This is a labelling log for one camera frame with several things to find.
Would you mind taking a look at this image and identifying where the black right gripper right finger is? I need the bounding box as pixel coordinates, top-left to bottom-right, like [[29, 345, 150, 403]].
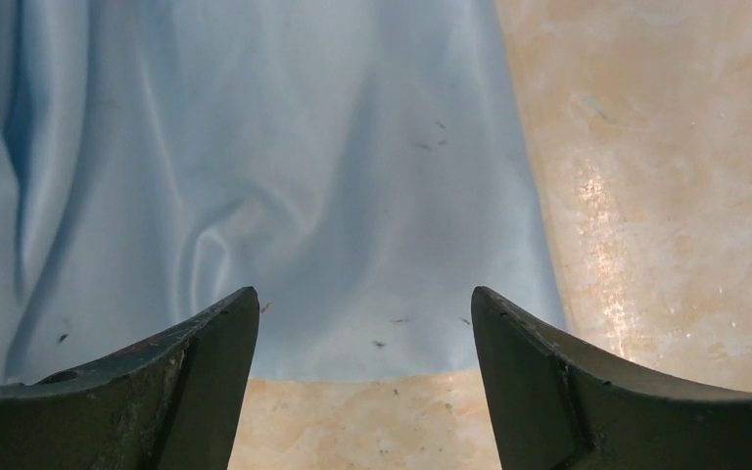
[[471, 287, 752, 470]]

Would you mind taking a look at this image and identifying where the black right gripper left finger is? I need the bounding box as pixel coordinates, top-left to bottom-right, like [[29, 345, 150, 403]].
[[0, 287, 259, 469]]

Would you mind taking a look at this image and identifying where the light blue pillowcase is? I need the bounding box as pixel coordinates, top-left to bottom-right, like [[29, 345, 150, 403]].
[[0, 1, 564, 385]]

